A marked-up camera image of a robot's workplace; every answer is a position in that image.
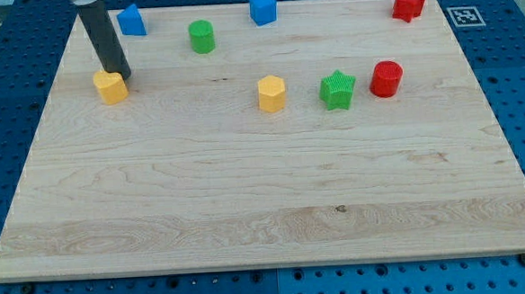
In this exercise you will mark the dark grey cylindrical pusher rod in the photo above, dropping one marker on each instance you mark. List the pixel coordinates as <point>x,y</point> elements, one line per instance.
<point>98,25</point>

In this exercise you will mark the green star block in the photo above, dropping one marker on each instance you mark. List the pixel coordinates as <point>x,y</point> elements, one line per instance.
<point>336,90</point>

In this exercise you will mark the red star block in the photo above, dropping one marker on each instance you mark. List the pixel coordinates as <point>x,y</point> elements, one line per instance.
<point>407,10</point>

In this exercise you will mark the blue triangle block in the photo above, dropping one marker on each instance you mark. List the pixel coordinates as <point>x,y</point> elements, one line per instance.
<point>130,21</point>

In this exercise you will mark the yellow heart block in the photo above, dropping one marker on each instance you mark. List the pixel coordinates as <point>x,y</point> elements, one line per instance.
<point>110,86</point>

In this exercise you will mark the green cylinder block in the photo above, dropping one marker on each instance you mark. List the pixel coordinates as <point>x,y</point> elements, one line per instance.
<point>202,36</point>

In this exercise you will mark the blue cube block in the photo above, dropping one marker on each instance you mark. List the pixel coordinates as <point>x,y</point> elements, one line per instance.
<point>263,11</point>

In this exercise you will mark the yellow hexagon block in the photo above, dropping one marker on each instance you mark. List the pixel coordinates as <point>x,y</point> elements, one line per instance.
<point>271,94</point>

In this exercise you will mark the wooden board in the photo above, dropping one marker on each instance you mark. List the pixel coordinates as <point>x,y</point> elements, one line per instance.
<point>187,174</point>

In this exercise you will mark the red cylinder block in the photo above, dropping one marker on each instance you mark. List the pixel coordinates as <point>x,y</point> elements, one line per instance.
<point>386,78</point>

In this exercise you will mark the white fiducial marker tag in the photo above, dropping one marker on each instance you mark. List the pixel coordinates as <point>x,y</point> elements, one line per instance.
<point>467,16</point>

